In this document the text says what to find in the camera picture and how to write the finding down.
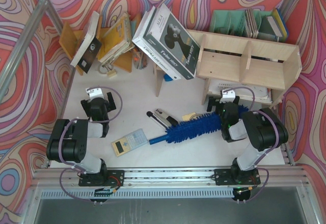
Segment blue microfiber duster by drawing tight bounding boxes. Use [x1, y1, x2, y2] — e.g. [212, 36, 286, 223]
[149, 104, 249, 146]

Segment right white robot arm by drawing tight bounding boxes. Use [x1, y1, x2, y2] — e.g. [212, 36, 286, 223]
[207, 96, 288, 176]

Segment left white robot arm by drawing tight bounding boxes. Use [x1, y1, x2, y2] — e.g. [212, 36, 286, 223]
[46, 89, 116, 174]

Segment light wooden bookshelf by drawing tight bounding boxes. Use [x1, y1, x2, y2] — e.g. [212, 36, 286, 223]
[152, 29, 303, 105]

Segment masking tape roll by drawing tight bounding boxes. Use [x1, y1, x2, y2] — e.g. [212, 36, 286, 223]
[190, 114, 202, 120]

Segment yellow sticky note pad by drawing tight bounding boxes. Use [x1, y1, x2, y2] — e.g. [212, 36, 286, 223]
[182, 112, 196, 121]

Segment brass padlock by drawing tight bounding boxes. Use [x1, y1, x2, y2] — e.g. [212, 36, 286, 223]
[98, 65, 117, 78]

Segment spiral notebook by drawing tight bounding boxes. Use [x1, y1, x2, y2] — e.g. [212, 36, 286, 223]
[208, 79, 273, 104]

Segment yellow calculator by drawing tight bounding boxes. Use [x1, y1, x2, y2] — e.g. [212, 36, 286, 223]
[112, 129, 148, 157]

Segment pink plastic bottle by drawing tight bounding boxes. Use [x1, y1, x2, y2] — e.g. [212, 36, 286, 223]
[269, 95, 284, 109]

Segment beige black stapler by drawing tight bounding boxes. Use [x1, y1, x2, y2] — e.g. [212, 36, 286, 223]
[154, 109, 179, 127]

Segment pens in cup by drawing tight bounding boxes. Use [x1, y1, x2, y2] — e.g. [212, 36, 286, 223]
[132, 50, 147, 70]

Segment black white paperback book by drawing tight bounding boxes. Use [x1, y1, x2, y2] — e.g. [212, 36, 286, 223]
[70, 11, 102, 73]

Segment yellow wooden book stand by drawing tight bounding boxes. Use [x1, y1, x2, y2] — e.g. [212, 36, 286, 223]
[59, 11, 141, 74]

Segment stack of yellow books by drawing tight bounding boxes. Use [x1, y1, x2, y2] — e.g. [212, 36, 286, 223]
[98, 12, 133, 65]

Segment white Czekolada book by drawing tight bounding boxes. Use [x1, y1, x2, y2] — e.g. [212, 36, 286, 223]
[132, 7, 181, 80]

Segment brown notebooks in organizer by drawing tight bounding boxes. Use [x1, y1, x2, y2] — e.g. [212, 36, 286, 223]
[245, 8, 258, 39]

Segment green desk organizer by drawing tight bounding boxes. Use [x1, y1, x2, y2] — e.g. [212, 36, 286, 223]
[209, 9, 282, 42]

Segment Twins story book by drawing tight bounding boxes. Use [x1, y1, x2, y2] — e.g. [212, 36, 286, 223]
[142, 4, 200, 80]

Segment blue yellow book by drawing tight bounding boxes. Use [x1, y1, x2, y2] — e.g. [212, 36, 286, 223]
[270, 8, 289, 42]

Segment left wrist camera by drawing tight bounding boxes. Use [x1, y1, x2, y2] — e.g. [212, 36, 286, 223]
[86, 88, 104, 100]

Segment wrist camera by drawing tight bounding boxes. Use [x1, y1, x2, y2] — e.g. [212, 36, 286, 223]
[86, 88, 104, 100]
[220, 89, 236, 103]

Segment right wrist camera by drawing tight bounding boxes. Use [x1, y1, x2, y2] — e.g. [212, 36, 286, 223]
[220, 89, 236, 103]

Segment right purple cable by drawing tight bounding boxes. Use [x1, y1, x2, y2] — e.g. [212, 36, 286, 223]
[228, 86, 281, 202]

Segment purple cable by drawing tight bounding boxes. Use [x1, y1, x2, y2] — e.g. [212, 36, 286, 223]
[228, 86, 281, 202]
[58, 86, 124, 203]

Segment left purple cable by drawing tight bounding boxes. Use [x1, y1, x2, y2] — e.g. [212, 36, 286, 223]
[58, 86, 124, 203]

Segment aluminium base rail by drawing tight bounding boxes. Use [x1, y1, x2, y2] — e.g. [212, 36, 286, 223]
[32, 165, 310, 202]

